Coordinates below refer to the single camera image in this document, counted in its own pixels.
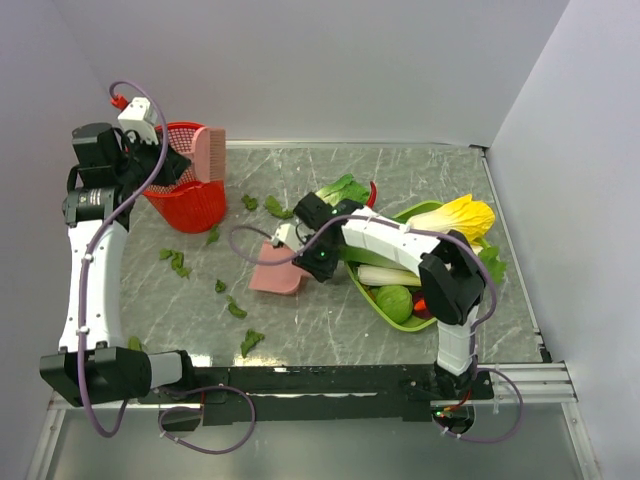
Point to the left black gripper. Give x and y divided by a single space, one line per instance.
174 164

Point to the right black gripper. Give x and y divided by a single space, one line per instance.
321 270

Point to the pink hand brush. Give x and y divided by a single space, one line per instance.
209 154

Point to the pink dustpan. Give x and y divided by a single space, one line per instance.
282 279

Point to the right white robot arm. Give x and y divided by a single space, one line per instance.
453 279

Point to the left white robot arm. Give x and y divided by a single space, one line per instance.
93 362

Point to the long napa cabbage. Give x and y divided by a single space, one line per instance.
363 256

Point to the red mesh waste basket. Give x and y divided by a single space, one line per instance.
190 206

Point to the green paper scrap back centre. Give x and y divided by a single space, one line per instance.
274 208

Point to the small napa cabbage on table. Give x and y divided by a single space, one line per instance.
345 188

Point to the red chili pepper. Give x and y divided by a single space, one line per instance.
372 195

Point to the green paper scrap by basket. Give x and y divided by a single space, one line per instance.
213 235

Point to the green paper scrap back left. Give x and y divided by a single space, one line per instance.
250 203

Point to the round green cabbage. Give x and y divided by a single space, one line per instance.
395 301

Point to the green square tray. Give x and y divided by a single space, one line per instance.
413 324

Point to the green paper scrap by brush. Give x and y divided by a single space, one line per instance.
176 259

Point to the green paper scrap by dustpan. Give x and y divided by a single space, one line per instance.
234 309

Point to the green paper scrap front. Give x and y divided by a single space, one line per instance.
251 340

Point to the orange carrot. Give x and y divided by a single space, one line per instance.
420 303

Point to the purple eggplant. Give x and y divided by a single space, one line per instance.
422 312

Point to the white radish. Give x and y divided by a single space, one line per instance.
470 217

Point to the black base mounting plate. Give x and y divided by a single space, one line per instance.
298 393

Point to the light green lettuce leaf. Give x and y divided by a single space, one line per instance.
490 256

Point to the green paper scrap table edge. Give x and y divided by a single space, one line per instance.
134 343

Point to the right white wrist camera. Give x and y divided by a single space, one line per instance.
286 236

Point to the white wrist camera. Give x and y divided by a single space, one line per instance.
141 117
286 236

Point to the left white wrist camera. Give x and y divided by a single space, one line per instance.
141 117

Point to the aluminium rail frame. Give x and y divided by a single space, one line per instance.
531 429

